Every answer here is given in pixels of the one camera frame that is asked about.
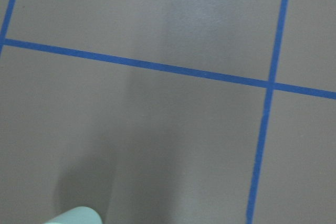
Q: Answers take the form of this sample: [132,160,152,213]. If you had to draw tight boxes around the green plastic cup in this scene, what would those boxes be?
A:
[45,206,103,224]

